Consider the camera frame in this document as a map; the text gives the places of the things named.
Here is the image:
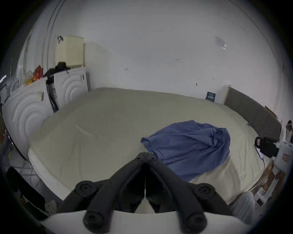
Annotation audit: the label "dark grey padded headboard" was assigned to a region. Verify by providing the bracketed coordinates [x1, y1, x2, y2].
[224, 87, 282, 142]

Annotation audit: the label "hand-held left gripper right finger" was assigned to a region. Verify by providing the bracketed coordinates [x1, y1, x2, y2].
[146, 152, 234, 234]

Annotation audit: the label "person's legs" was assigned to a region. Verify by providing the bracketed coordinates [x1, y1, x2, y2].
[229, 191, 262, 225]

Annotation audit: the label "blue shirt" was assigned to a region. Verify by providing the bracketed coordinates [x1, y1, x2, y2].
[140, 120, 231, 182]

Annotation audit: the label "bed with beige sheet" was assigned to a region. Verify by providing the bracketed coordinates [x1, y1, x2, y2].
[27, 87, 275, 202]

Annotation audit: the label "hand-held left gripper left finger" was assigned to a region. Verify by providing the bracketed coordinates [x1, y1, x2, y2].
[56, 152, 146, 234]

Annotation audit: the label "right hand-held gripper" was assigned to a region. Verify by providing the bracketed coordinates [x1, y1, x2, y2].
[255, 127, 293, 170]

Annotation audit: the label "small white cabinet with arcs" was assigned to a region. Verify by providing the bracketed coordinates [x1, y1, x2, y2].
[53, 66, 90, 109]

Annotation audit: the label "cream slatted laundry basket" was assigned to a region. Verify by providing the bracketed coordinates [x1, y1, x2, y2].
[56, 35, 85, 68]

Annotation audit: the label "large white cabinet with arcs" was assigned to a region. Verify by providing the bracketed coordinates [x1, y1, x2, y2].
[2, 78, 56, 161]

